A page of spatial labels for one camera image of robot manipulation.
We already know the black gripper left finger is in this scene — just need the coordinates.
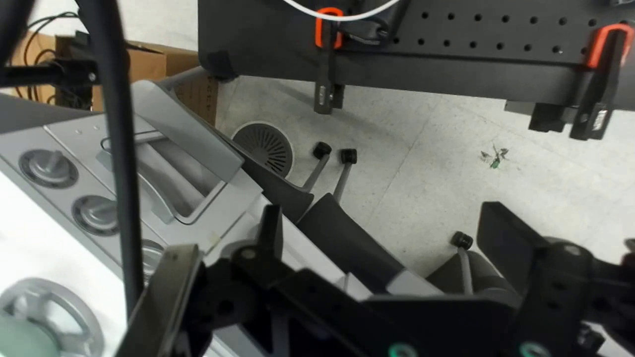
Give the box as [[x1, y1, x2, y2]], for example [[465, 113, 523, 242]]
[[116, 204, 282, 357]]

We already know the orange black clamp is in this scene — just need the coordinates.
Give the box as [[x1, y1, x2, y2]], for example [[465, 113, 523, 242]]
[[528, 21, 635, 142], [314, 19, 344, 115]]

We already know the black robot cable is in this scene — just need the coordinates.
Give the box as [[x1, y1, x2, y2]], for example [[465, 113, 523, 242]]
[[76, 0, 147, 319]]

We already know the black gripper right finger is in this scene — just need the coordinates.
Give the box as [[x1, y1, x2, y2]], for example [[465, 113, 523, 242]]
[[477, 202, 635, 357]]

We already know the black perforated table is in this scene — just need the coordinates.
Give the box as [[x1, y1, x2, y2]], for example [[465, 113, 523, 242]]
[[199, 0, 635, 105]]

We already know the white toy kitchen unit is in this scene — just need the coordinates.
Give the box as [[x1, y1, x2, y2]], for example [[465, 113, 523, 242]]
[[0, 77, 374, 357]]

